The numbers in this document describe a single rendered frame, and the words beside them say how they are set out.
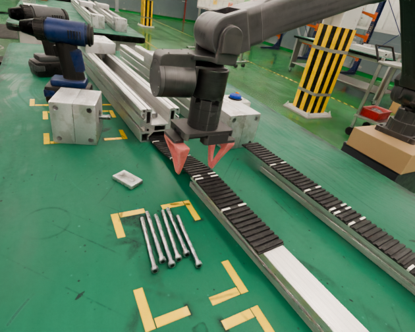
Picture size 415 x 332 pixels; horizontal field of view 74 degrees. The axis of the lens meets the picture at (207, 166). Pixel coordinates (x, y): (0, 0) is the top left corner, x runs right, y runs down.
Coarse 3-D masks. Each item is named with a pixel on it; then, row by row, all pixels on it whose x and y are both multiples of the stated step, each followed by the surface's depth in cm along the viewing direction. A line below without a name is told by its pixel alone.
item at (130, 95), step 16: (80, 48) 110; (96, 64) 92; (112, 64) 102; (96, 80) 96; (112, 80) 79; (128, 80) 89; (144, 80) 83; (112, 96) 82; (128, 96) 69; (144, 96) 79; (128, 112) 71; (144, 112) 64; (160, 112) 72; (176, 112) 68; (144, 128) 66; (160, 128) 69
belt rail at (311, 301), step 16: (224, 224) 46; (240, 240) 43; (256, 256) 40; (272, 256) 38; (288, 256) 39; (272, 272) 39; (288, 272) 37; (304, 272) 37; (288, 288) 36; (304, 288) 35; (320, 288) 35; (304, 304) 34; (320, 304) 33; (336, 304) 34; (304, 320) 34; (320, 320) 32; (336, 320) 32; (352, 320) 32
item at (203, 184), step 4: (204, 180) 51; (208, 180) 51; (212, 180) 51; (216, 180) 52; (220, 180) 52; (200, 184) 50; (204, 184) 50; (208, 184) 50; (212, 184) 50; (216, 184) 51
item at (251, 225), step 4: (252, 220) 44; (256, 220) 44; (260, 220) 44; (240, 224) 42; (244, 224) 43; (248, 224) 43; (252, 224) 43; (256, 224) 43; (260, 224) 43; (264, 224) 43; (236, 228) 42; (240, 228) 42; (244, 228) 42; (248, 228) 42; (252, 228) 42; (256, 228) 43; (240, 232) 41; (244, 232) 41
